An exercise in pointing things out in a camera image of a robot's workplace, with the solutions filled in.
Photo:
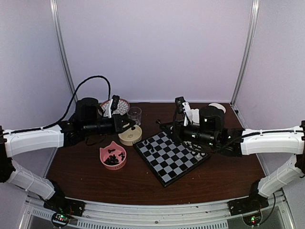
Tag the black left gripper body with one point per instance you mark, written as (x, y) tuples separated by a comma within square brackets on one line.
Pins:
[(92, 127)]

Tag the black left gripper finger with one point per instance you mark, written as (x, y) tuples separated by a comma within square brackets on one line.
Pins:
[(128, 122), (129, 127)]

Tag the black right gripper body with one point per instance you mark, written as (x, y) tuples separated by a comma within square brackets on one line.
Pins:
[(208, 138)]

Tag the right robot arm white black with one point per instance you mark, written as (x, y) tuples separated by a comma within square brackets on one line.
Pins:
[(221, 177)]

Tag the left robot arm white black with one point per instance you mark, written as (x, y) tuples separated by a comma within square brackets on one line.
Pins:
[(15, 142)]

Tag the cream cat-shaped bowl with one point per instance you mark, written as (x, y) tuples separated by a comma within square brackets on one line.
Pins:
[(129, 138)]

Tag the clear drinking glass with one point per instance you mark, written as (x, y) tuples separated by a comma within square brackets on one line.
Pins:
[(135, 113)]

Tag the patterned ceramic plate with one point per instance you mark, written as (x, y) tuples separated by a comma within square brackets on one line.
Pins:
[(122, 108)]

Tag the cream round bowl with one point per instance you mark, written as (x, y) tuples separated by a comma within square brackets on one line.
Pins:
[(218, 106)]

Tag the white scalloped bowl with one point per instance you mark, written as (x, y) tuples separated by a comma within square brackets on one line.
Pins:
[(195, 116)]

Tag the black white chessboard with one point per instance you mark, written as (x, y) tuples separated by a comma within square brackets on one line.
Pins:
[(170, 161)]

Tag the pink cat-shaped bowl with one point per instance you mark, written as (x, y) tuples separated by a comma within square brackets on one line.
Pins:
[(113, 157)]

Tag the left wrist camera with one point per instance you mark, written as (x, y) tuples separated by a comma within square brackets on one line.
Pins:
[(111, 106)]

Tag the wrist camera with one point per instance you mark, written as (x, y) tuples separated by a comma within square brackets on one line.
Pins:
[(184, 109), (111, 106)]

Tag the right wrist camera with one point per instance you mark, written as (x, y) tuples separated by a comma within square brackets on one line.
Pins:
[(184, 109)]

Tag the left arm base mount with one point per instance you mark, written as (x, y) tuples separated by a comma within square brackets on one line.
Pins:
[(65, 206)]

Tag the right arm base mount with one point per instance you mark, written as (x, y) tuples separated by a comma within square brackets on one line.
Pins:
[(247, 204)]

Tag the aluminium front rail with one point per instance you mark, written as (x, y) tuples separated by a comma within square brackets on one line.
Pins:
[(210, 215)]

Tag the left aluminium frame post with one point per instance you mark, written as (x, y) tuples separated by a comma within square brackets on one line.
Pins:
[(60, 41)]

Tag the aluminium frame post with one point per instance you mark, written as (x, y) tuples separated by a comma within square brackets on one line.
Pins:
[(60, 41), (247, 49)]

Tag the right aluminium frame post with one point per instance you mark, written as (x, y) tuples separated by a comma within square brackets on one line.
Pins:
[(247, 49)]

